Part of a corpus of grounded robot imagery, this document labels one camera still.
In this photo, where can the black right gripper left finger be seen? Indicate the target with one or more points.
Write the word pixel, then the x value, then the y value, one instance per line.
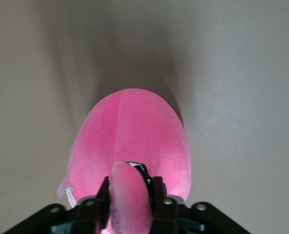
pixel 90 214

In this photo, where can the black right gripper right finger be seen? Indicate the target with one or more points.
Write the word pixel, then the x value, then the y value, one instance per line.
pixel 171 214

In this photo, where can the pink plush toy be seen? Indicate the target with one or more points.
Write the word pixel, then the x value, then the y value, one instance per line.
pixel 129 134

